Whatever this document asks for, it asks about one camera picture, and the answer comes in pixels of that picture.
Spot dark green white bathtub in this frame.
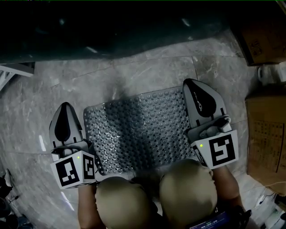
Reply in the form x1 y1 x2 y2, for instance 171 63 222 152
0 1 233 64

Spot plain brown cardboard box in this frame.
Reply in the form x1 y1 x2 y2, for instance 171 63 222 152
232 13 286 67

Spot cardboard box with label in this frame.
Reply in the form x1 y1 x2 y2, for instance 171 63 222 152
244 84 286 197

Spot white mug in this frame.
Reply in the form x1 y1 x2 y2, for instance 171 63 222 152
257 63 286 85

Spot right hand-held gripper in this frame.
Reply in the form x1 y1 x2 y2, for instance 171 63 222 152
182 78 240 170

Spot person's right forearm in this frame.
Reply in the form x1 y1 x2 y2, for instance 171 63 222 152
211 166 241 209

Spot person's left forearm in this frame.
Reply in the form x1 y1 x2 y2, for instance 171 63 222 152
77 184 101 229

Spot black device with screen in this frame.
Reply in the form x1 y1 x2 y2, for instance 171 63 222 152
185 205 252 229

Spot grey perforated bath mat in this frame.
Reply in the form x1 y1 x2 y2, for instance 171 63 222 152
84 86 198 175

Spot grey marble floor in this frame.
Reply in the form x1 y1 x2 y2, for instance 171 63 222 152
0 29 286 229

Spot person's olive trousers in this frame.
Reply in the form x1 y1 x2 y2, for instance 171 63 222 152
95 159 219 229

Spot white power strip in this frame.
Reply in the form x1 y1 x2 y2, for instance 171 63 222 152
257 194 268 206

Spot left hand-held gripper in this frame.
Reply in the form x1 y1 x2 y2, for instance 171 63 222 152
49 102 97 190

